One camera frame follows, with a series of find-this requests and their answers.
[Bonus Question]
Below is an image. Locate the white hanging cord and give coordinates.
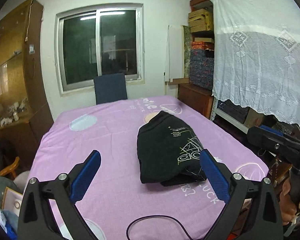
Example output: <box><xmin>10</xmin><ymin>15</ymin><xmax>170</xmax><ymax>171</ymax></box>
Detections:
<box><xmin>25</xmin><ymin>0</ymin><xmax>33</xmax><ymax>42</ymax></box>

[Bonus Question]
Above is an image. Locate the purple printed blanket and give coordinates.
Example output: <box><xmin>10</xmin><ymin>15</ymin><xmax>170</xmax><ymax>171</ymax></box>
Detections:
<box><xmin>29</xmin><ymin>95</ymin><xmax>269</xmax><ymax>240</ymax></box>

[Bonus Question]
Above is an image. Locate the black hooded jacket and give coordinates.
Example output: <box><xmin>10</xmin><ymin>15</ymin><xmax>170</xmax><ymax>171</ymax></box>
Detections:
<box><xmin>136</xmin><ymin>110</ymin><xmax>208</xmax><ymax>187</ymax></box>

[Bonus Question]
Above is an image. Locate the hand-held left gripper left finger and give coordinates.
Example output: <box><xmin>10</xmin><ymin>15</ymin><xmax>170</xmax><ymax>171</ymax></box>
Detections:
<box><xmin>17</xmin><ymin>150</ymin><xmax>108</xmax><ymax>240</ymax></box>

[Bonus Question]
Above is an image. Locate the floral patterned panel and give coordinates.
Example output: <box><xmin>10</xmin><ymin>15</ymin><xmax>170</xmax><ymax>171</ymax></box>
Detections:
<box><xmin>181</xmin><ymin>25</ymin><xmax>192</xmax><ymax>79</ymax></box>

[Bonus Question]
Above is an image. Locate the grey cushion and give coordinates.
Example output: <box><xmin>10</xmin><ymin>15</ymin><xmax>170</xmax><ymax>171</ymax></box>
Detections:
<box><xmin>0</xmin><ymin>171</ymin><xmax>30</xmax><ymax>193</ymax></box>

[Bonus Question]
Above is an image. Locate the wooden armchair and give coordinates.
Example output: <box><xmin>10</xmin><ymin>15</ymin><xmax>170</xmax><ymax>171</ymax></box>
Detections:
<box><xmin>0</xmin><ymin>156</ymin><xmax>20</xmax><ymax>179</ymax></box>

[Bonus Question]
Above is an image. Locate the white lace curtain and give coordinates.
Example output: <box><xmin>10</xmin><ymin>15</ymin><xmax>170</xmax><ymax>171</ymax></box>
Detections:
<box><xmin>209</xmin><ymin>0</ymin><xmax>300</xmax><ymax>133</ymax></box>

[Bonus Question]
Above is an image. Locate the person's right hand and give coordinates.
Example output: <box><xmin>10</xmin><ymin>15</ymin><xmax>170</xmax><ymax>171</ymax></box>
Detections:
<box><xmin>281</xmin><ymin>179</ymin><xmax>300</xmax><ymax>227</ymax></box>

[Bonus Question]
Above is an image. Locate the dark woven box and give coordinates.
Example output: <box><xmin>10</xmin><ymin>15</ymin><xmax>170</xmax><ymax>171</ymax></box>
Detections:
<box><xmin>220</xmin><ymin>99</ymin><xmax>250</xmax><ymax>123</ymax></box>

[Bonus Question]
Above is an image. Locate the wooden glass-front cabinet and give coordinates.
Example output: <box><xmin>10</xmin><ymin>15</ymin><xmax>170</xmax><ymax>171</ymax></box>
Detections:
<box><xmin>0</xmin><ymin>0</ymin><xmax>54</xmax><ymax>170</ymax></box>

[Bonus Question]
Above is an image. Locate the sliding glass window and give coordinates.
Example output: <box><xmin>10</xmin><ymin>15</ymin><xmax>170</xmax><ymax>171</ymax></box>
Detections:
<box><xmin>54</xmin><ymin>3</ymin><xmax>145</xmax><ymax>95</ymax></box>

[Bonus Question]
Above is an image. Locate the dark blue chair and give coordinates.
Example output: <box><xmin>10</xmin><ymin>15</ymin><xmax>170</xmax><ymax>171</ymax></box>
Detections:
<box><xmin>93</xmin><ymin>73</ymin><xmax>128</xmax><ymax>105</ymax></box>

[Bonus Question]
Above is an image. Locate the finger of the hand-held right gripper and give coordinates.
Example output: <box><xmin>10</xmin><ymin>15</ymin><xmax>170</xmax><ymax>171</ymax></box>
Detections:
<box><xmin>261</xmin><ymin>124</ymin><xmax>300</xmax><ymax>147</ymax></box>
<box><xmin>247</xmin><ymin>126</ymin><xmax>300</xmax><ymax>166</ymax></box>

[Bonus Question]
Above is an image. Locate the tan woven box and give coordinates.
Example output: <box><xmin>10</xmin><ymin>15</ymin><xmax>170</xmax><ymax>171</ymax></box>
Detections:
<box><xmin>190</xmin><ymin>20</ymin><xmax>213</xmax><ymax>33</ymax></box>
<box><xmin>189</xmin><ymin>9</ymin><xmax>211</xmax><ymax>22</ymax></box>

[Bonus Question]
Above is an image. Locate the dark cable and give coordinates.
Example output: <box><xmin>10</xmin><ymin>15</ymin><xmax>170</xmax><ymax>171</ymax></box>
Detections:
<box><xmin>126</xmin><ymin>215</ymin><xmax>194</xmax><ymax>240</ymax></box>

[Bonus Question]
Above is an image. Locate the orange patterned box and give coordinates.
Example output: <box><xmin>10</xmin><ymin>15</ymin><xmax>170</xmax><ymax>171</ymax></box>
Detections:
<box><xmin>191</xmin><ymin>42</ymin><xmax>214</xmax><ymax>52</ymax></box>

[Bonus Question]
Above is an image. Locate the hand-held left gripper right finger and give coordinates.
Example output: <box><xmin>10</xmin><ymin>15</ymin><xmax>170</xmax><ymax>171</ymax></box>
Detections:
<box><xmin>199</xmin><ymin>149</ymin><xmax>283</xmax><ymax>240</ymax></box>

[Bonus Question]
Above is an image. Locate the brown low wooden cabinet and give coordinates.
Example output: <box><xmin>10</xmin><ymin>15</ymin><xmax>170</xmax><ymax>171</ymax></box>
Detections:
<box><xmin>177</xmin><ymin>82</ymin><xmax>214</xmax><ymax>119</ymax></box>

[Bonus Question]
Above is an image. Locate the brown cardboard box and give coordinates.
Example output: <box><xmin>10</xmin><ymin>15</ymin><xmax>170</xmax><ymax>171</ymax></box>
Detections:
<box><xmin>244</xmin><ymin>109</ymin><xmax>265</xmax><ymax>129</ymax></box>

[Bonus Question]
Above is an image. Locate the white board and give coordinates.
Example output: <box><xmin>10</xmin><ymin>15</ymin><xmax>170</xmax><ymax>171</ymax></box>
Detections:
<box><xmin>165</xmin><ymin>24</ymin><xmax>184</xmax><ymax>83</ymax></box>

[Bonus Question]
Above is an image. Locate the white metal rack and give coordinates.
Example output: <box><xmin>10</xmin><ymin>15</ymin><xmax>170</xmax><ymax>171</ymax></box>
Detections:
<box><xmin>210</xmin><ymin>97</ymin><xmax>250</xmax><ymax>134</ymax></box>

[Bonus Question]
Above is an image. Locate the wood-framed white box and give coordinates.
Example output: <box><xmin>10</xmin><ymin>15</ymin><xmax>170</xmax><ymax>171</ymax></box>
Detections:
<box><xmin>1</xmin><ymin>187</ymin><xmax>24</xmax><ymax>214</ymax></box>

